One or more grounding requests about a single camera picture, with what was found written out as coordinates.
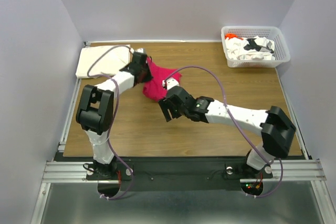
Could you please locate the pink t-shirt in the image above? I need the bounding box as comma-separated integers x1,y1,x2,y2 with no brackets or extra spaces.
142,57,176,102

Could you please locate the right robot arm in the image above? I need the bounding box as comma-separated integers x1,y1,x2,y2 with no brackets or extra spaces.
159,86,296,177

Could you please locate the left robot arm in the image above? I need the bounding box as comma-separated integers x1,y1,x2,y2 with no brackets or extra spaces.
76,48,152,179

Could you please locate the folded white t-shirt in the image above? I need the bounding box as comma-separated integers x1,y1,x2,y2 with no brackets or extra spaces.
76,45,131,79

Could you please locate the white crumpled shirt in basket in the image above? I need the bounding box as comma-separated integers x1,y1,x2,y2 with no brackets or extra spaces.
224,34,275,60

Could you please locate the orange garment in basket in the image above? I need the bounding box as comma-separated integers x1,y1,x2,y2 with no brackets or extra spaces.
225,33,238,39

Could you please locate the black white garment in basket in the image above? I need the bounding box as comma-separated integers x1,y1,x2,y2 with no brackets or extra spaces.
244,38,261,51

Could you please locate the white plastic basket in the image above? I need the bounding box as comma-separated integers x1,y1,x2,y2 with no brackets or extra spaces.
221,26,290,68

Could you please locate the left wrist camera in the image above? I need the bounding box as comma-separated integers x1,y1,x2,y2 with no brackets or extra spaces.
130,48,146,54

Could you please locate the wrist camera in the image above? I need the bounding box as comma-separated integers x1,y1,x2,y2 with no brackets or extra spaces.
162,78,180,91
130,48,146,54

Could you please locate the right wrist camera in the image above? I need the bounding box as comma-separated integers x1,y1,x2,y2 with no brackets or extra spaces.
162,78,180,91

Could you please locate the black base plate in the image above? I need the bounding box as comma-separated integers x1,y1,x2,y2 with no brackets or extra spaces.
86,156,272,191

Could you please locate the aluminium frame rail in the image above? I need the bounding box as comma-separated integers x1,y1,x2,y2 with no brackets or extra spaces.
42,160,327,183

